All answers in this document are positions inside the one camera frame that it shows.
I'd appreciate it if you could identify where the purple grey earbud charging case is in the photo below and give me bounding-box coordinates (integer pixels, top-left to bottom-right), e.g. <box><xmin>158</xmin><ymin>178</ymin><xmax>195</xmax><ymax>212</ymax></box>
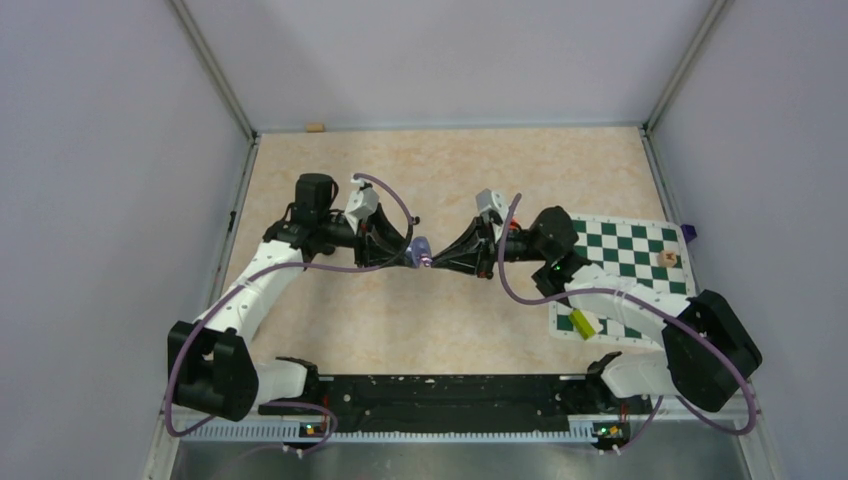
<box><xmin>406</xmin><ymin>236</ymin><xmax>433</xmax><ymax>268</ymax></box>

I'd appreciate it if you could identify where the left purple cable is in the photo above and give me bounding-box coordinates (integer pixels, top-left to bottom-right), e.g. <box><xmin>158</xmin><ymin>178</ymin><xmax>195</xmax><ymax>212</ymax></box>
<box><xmin>163</xmin><ymin>172</ymin><xmax>417</xmax><ymax>458</ymax></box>

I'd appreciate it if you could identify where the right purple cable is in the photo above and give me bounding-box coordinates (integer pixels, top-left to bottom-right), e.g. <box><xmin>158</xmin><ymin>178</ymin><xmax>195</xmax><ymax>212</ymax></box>
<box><xmin>496</xmin><ymin>192</ymin><xmax>760</xmax><ymax>455</ymax></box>

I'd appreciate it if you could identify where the wooden letter cube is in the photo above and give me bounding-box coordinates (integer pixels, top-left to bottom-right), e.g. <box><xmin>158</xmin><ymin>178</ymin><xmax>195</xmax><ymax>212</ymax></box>
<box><xmin>657</xmin><ymin>250</ymin><xmax>679</xmax><ymax>268</ymax></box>

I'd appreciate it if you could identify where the purple object beside table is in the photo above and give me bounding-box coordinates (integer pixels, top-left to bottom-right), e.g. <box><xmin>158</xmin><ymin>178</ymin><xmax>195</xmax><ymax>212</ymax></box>
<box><xmin>680</xmin><ymin>224</ymin><xmax>698</xmax><ymax>244</ymax></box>

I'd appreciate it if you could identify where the lime green white brick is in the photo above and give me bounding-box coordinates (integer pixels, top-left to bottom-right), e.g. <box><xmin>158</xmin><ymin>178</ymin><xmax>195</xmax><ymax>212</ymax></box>
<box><xmin>568</xmin><ymin>309</ymin><xmax>602</xmax><ymax>340</ymax></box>

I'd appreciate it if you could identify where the purple cable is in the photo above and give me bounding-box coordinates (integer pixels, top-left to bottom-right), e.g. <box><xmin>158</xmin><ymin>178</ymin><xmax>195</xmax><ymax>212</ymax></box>
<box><xmin>496</xmin><ymin>192</ymin><xmax>760</xmax><ymax>455</ymax></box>
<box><xmin>163</xmin><ymin>172</ymin><xmax>417</xmax><ymax>458</ymax></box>

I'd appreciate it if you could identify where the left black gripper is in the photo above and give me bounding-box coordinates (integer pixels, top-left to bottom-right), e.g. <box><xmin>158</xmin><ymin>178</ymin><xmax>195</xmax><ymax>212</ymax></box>
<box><xmin>320</xmin><ymin>202</ymin><xmax>415</xmax><ymax>269</ymax></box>

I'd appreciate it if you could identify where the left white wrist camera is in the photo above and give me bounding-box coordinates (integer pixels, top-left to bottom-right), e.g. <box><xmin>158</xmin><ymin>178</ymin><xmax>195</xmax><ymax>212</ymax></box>
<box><xmin>343</xmin><ymin>183</ymin><xmax>379</xmax><ymax>234</ymax></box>

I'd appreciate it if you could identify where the green white chessboard mat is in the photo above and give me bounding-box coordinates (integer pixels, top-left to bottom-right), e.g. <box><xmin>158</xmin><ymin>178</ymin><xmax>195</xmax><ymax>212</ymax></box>
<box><xmin>548</xmin><ymin>214</ymin><xmax>696</xmax><ymax>350</ymax></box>

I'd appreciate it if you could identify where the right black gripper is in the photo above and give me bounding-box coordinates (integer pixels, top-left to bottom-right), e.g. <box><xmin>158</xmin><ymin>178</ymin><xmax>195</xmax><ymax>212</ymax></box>
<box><xmin>431</xmin><ymin>214</ymin><xmax>551</xmax><ymax>279</ymax></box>

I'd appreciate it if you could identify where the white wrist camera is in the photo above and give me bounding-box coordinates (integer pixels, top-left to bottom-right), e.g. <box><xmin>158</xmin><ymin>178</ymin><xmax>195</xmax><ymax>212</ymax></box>
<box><xmin>475</xmin><ymin>188</ymin><xmax>509</xmax><ymax>226</ymax></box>
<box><xmin>343</xmin><ymin>183</ymin><xmax>379</xmax><ymax>234</ymax></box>

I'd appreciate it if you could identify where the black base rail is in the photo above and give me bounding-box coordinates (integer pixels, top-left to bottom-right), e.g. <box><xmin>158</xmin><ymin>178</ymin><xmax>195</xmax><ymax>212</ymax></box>
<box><xmin>259</xmin><ymin>374</ymin><xmax>618</xmax><ymax>434</ymax></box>

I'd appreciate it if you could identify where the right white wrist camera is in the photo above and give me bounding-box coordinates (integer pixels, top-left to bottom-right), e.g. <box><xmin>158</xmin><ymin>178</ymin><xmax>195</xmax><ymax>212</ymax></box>
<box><xmin>475</xmin><ymin>188</ymin><xmax>509</xmax><ymax>226</ymax></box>

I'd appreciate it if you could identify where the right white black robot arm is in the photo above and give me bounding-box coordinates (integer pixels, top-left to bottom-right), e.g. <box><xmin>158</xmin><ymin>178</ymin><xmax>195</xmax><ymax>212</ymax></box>
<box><xmin>431</xmin><ymin>206</ymin><xmax>762</xmax><ymax>413</ymax></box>

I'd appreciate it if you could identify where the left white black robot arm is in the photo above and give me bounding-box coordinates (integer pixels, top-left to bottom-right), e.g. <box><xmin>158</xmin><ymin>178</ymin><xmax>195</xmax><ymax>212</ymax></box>
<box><xmin>165</xmin><ymin>173</ymin><xmax>418</xmax><ymax>421</ymax></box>

